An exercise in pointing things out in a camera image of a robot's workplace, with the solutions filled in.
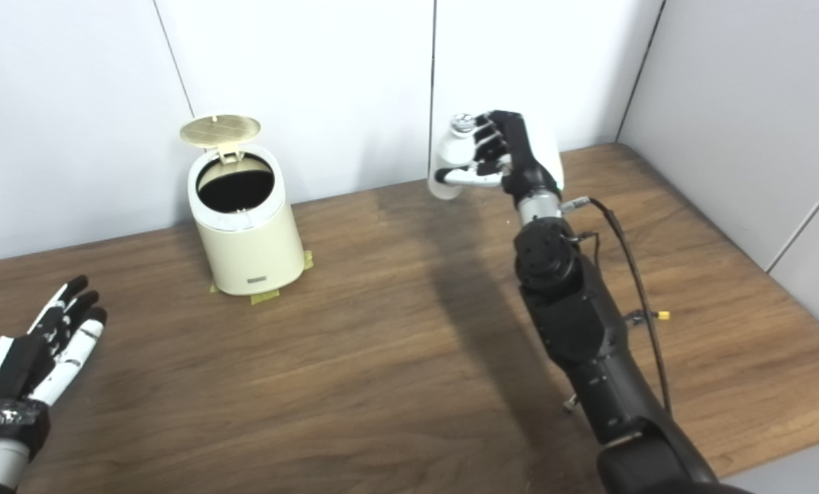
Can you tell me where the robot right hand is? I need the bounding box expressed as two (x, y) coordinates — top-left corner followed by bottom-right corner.
(435, 110), (565, 210)

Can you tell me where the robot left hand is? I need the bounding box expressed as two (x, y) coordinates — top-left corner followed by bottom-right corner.
(0, 276), (108, 457)

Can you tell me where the small white plastic bottle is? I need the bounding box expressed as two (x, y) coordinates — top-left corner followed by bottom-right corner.
(428, 114), (478, 200)

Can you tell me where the round cream bin lid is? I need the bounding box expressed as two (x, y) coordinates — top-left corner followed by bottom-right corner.
(179, 115), (262, 164)

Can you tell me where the cream-colored bin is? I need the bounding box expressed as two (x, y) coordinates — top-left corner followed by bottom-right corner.
(187, 144), (305, 297)

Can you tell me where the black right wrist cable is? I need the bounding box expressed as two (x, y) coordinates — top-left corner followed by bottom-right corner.
(562, 196), (674, 416)

